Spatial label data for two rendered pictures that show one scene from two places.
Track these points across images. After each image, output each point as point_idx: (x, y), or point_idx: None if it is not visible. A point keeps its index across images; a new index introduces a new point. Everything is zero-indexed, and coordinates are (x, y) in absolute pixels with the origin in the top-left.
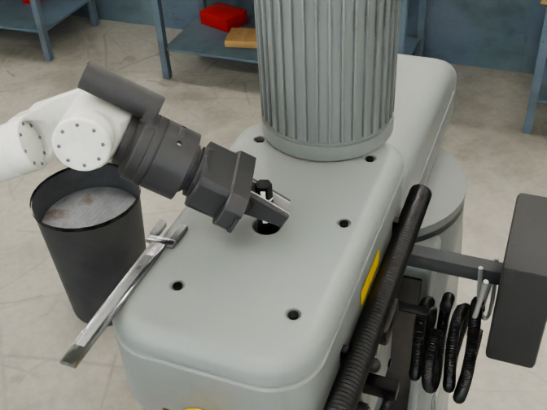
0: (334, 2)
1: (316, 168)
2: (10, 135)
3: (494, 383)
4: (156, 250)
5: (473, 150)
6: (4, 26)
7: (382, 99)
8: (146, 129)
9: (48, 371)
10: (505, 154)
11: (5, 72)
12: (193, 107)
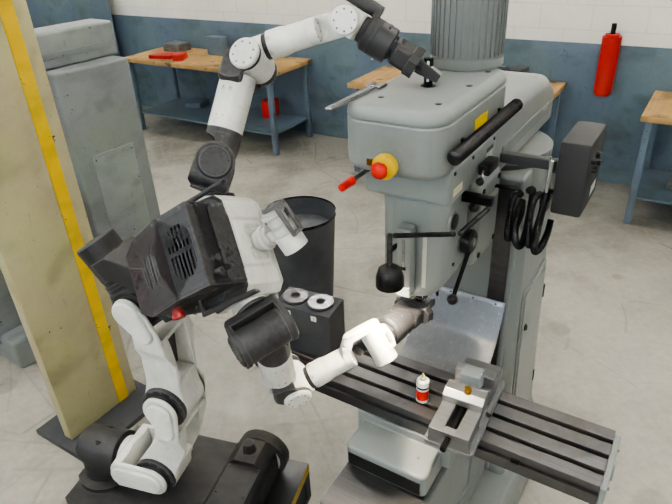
0: None
1: (457, 73)
2: (309, 21)
3: (580, 373)
4: (371, 87)
5: (582, 230)
6: (248, 130)
7: (497, 37)
8: (374, 19)
9: None
10: (607, 235)
11: (245, 160)
12: None
